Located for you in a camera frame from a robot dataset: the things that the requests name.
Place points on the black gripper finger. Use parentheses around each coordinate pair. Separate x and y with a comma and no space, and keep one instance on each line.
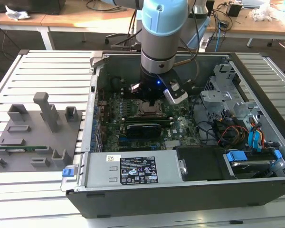
(152,102)

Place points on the silver CPU green substrate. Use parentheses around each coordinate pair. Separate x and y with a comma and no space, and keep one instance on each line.
(149,108)

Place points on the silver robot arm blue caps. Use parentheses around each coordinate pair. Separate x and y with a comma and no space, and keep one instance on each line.
(156,42)

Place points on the CPU socket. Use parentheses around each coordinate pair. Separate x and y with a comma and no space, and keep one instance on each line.
(139,111)

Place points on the black graphics card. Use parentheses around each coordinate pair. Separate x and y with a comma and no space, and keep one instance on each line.
(143,130)

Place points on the green motherboard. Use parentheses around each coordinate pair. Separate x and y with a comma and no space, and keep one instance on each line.
(183,118)

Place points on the silver chipset heatsink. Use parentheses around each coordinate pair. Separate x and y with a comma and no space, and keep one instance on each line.
(173,145)

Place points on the silver metal drive cage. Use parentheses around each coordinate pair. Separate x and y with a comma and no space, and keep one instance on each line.
(215,96)

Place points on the small white device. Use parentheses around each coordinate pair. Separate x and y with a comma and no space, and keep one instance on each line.
(204,42)

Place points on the black plastic shroud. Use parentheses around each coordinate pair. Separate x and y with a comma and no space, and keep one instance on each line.
(199,164)

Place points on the grey power supply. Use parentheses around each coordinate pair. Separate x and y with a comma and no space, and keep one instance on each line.
(97,171)

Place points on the hard disk blue carrier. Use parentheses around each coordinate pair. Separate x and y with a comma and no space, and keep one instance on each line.
(236,157)

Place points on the black PC case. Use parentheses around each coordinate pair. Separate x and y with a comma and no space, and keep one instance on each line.
(180,204)

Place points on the wooden desk white legs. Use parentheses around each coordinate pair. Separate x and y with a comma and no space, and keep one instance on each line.
(251,29)
(61,20)

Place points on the blue plastic case latch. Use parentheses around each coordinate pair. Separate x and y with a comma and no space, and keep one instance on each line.
(67,172)

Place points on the small black box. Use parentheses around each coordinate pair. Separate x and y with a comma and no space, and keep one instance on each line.
(234,10)

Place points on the grey parts rack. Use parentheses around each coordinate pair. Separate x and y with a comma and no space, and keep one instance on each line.
(45,142)

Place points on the green RAM stick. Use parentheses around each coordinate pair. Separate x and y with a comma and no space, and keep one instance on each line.
(33,149)

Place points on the white plastic bags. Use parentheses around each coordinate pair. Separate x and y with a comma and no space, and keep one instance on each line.
(263,12)

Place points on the black monitor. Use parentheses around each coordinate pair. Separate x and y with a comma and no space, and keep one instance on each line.
(38,6)

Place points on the white crumpled paper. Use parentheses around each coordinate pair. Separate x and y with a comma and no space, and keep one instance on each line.
(15,14)

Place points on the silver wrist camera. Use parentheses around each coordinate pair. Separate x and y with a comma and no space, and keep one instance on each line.
(178,97)

